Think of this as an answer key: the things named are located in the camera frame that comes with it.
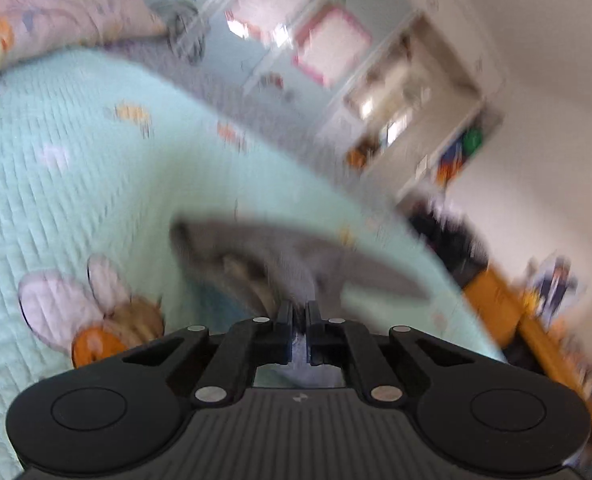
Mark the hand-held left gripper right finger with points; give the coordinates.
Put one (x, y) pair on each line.
(313, 330)

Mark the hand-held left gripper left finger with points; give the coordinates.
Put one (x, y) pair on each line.
(288, 330)

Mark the grey knit garment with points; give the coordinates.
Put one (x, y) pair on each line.
(276, 250)

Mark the dark clothes pile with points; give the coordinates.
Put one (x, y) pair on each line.
(446, 235)

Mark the wooden desk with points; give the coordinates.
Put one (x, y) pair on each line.
(491, 295)

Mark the blue bag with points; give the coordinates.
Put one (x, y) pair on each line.
(451, 162)

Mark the green quilted bee bedspread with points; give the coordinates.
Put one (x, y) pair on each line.
(126, 185)

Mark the green plastic bag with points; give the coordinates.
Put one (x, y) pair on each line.
(472, 142)

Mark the sliding door wardrobe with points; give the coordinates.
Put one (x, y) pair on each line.
(221, 55)

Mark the pink bordered poster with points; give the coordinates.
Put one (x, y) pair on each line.
(331, 45)

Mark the orange bordered poster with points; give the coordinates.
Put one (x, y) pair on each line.
(271, 0)

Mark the floral duvet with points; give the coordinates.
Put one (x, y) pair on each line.
(51, 10)

